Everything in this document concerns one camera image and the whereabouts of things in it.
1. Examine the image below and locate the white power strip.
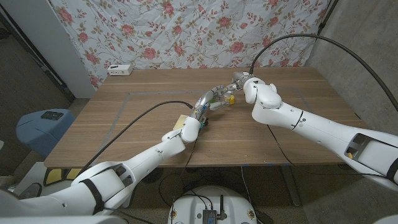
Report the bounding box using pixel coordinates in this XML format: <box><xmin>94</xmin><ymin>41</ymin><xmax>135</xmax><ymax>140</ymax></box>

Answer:
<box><xmin>107</xmin><ymin>64</ymin><xmax>134</xmax><ymax>77</ymax></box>

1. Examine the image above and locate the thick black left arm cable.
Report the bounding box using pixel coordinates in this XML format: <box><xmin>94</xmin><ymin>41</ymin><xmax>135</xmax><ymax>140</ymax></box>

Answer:
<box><xmin>76</xmin><ymin>100</ymin><xmax>195</xmax><ymax>178</ymax></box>

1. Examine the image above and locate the blue stool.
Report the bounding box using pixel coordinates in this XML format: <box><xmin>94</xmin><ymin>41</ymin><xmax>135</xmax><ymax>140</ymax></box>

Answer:
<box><xmin>16</xmin><ymin>108</ymin><xmax>76</xmax><ymax>158</ymax></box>

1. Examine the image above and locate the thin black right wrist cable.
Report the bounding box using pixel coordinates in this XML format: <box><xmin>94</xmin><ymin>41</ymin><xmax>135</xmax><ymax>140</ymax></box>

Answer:
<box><xmin>266</xmin><ymin>124</ymin><xmax>389</xmax><ymax>179</ymax></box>

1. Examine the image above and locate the grey shoe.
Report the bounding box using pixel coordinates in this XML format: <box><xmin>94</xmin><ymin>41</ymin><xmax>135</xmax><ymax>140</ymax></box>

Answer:
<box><xmin>18</xmin><ymin>182</ymin><xmax>42</xmax><ymax>200</ymax></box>

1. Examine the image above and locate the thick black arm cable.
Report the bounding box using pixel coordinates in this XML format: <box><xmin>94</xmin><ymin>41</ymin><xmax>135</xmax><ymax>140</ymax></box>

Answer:
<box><xmin>76</xmin><ymin>100</ymin><xmax>195</xmax><ymax>178</ymax></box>
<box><xmin>248</xmin><ymin>33</ymin><xmax>398</xmax><ymax>112</ymax></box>

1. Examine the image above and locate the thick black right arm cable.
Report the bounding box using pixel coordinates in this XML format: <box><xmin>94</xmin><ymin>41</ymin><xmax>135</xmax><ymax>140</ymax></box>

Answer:
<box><xmin>248</xmin><ymin>33</ymin><xmax>398</xmax><ymax>112</ymax></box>

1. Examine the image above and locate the white robot torso base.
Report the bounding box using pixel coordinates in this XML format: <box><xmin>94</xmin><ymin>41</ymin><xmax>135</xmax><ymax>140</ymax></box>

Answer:
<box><xmin>167</xmin><ymin>185</ymin><xmax>258</xmax><ymax>224</ymax></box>

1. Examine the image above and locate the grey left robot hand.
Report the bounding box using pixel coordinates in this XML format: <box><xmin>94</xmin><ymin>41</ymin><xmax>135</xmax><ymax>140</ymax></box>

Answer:
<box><xmin>193</xmin><ymin>85</ymin><xmax>231</xmax><ymax>121</ymax></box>

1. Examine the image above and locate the yellow sticky note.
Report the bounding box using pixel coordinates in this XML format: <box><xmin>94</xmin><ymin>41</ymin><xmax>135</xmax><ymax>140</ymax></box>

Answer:
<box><xmin>173</xmin><ymin>114</ymin><xmax>189</xmax><ymax>130</ymax></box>

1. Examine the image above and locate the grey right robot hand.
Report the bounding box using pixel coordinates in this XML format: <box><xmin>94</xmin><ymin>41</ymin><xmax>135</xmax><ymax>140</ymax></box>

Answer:
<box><xmin>221</xmin><ymin>71</ymin><xmax>252</xmax><ymax>94</ymax></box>

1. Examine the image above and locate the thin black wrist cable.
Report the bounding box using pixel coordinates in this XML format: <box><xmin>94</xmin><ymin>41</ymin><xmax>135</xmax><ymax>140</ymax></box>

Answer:
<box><xmin>266</xmin><ymin>124</ymin><xmax>389</xmax><ymax>179</ymax></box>
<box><xmin>172</xmin><ymin>136</ymin><xmax>200</xmax><ymax>206</ymax></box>

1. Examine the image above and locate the black phone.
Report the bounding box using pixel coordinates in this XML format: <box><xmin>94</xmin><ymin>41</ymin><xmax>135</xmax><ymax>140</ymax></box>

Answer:
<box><xmin>40</xmin><ymin>111</ymin><xmax>64</xmax><ymax>121</ymax></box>

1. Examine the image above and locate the floral backdrop cloth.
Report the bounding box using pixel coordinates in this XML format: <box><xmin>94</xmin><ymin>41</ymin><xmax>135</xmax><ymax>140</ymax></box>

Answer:
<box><xmin>49</xmin><ymin>0</ymin><xmax>330</xmax><ymax>90</ymax></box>

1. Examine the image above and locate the yellow and black mat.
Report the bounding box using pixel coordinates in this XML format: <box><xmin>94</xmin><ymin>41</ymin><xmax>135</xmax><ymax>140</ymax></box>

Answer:
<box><xmin>43</xmin><ymin>167</ymin><xmax>82</xmax><ymax>187</ymax></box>

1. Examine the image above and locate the thin black left wrist cable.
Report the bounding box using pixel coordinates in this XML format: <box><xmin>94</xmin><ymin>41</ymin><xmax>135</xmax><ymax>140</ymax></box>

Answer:
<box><xmin>172</xmin><ymin>136</ymin><xmax>200</xmax><ymax>206</ymax></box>

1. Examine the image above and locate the black power brick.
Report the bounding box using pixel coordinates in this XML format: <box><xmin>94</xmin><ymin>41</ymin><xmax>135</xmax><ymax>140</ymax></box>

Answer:
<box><xmin>254</xmin><ymin>210</ymin><xmax>274</xmax><ymax>224</ymax></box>

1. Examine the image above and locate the black backdrop pole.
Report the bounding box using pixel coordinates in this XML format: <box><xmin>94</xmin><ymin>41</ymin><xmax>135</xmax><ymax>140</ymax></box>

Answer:
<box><xmin>317</xmin><ymin>0</ymin><xmax>340</xmax><ymax>30</ymax></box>

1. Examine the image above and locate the grey table leg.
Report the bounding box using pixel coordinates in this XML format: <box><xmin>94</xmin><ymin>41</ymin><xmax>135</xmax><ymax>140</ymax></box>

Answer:
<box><xmin>279</xmin><ymin>166</ymin><xmax>302</xmax><ymax>207</ymax></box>

